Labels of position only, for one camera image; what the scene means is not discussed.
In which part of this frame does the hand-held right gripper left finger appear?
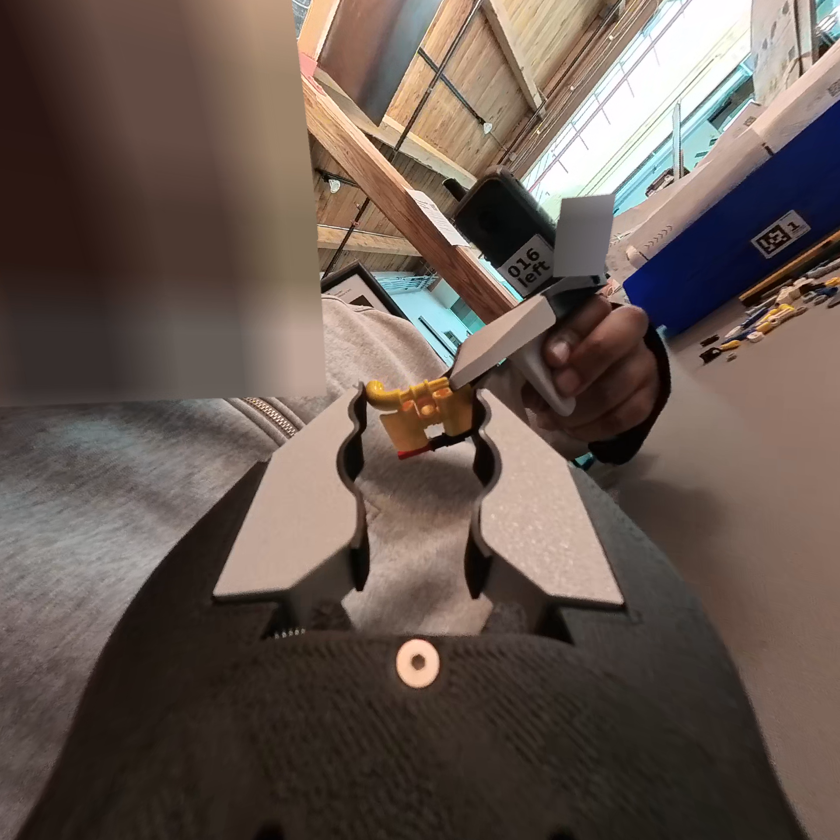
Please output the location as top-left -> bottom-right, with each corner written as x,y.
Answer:
213,384 -> 371,631

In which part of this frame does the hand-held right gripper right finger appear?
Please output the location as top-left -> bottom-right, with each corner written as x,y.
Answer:
462,387 -> 624,634

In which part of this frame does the person's left hand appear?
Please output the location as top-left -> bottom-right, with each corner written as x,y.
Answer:
525,303 -> 652,448

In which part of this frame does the white paper sign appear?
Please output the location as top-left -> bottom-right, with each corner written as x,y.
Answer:
403,187 -> 471,248

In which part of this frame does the blue box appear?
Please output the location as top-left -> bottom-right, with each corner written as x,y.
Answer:
620,154 -> 840,339

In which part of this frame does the wooden ceiling beam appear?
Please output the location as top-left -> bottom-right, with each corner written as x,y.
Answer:
302,79 -> 526,319

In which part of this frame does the pile of loose lego pieces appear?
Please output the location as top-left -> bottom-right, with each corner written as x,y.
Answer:
697,259 -> 840,365

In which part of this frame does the yellow lego assembly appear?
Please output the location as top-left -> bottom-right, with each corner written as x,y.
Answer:
364,377 -> 475,462

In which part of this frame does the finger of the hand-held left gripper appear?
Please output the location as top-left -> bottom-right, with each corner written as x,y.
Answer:
553,192 -> 619,284
448,289 -> 560,395

